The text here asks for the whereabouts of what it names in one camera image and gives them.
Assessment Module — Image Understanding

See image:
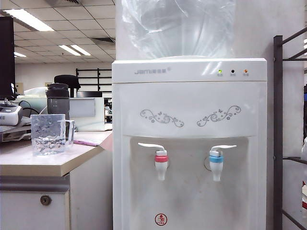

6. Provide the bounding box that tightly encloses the white tap blue ring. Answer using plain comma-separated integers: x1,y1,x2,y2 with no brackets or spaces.
208,144,237,182

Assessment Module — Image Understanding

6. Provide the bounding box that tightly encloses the white water dispenser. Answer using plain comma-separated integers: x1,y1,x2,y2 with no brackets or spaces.
111,57,268,230

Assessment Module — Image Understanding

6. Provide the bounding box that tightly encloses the bagged clear water jug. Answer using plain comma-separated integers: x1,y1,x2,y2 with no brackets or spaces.
121,0,237,60

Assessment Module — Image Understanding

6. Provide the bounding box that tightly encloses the grey desk tray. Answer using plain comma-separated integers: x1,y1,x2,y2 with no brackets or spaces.
0,123,33,143

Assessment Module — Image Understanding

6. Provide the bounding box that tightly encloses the white desk with drawer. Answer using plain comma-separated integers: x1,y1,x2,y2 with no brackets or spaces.
0,130,113,230

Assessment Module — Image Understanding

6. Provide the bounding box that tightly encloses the white partition box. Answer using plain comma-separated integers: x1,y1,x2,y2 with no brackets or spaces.
69,97,106,132

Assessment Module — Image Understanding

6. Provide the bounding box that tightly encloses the pink paper pad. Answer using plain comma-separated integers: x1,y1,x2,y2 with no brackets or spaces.
73,138,101,147

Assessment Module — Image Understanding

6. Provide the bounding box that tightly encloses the ceiling air vent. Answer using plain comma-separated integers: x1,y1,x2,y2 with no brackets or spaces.
92,37,116,46

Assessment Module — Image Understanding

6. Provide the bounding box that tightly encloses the black office chair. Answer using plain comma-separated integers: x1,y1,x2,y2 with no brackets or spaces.
54,74,81,98

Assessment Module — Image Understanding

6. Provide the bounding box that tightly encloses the grey bottle dark lid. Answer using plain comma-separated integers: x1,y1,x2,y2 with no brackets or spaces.
46,82,71,120

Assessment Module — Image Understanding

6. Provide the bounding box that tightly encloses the double ceiling light panel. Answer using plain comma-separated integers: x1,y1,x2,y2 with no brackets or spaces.
58,44,91,57

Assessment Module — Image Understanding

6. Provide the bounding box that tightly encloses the dark metal rack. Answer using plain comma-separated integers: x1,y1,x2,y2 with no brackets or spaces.
273,25,307,230

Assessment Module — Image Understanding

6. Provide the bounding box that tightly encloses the white desktop device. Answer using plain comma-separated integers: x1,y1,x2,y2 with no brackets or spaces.
0,104,24,127

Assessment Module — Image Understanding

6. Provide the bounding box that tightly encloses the white plastic bottle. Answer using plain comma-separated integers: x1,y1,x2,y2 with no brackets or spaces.
301,138,307,163

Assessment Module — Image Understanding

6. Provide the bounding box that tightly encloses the long ceiling light panel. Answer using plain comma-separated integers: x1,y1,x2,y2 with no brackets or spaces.
3,9,55,32

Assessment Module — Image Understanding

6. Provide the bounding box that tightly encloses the black computer monitor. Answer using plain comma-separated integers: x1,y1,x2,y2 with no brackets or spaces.
0,16,17,101

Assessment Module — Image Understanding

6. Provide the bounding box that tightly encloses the white tap red ring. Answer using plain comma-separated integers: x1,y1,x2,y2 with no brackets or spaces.
138,142,170,181

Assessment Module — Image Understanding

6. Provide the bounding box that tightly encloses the black wall rack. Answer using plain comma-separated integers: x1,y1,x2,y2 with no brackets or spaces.
75,68,113,92

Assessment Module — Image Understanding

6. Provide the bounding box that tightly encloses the black desk cable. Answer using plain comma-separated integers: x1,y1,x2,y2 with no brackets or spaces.
19,100,43,117

